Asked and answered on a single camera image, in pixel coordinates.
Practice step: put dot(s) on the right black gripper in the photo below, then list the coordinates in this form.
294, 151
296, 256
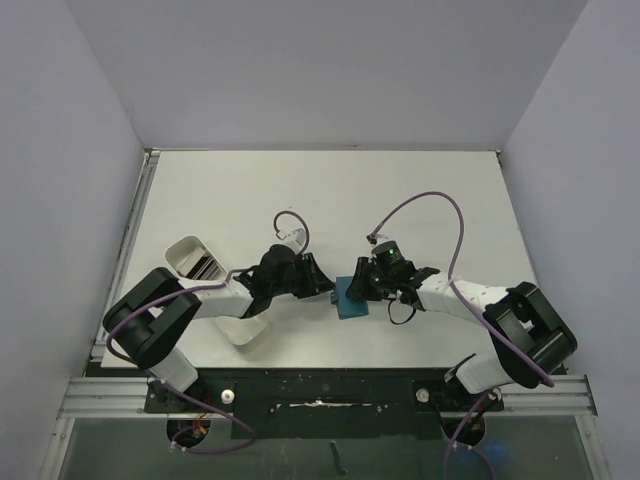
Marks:
363, 278

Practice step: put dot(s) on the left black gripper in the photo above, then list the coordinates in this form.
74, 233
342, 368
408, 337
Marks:
315, 282

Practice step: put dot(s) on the blue leather card holder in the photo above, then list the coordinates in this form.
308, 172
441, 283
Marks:
347, 308

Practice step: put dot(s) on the white oblong plastic tray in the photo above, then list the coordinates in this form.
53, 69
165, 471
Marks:
238, 332

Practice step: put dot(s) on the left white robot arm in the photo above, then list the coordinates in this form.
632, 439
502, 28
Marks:
145, 325

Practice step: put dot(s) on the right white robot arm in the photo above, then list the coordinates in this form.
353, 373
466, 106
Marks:
530, 339

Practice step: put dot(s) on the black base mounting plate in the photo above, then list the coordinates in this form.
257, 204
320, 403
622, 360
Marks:
321, 403

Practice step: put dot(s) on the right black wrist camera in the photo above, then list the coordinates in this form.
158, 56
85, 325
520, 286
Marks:
388, 256

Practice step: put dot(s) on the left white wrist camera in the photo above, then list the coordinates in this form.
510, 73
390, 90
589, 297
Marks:
296, 239

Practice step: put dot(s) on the aluminium left side rail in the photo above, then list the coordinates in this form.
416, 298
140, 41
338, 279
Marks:
145, 180

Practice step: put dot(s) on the aluminium rail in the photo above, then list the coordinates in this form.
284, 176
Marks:
145, 180
120, 398

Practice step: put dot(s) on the aluminium front rail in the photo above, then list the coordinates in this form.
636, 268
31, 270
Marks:
120, 398

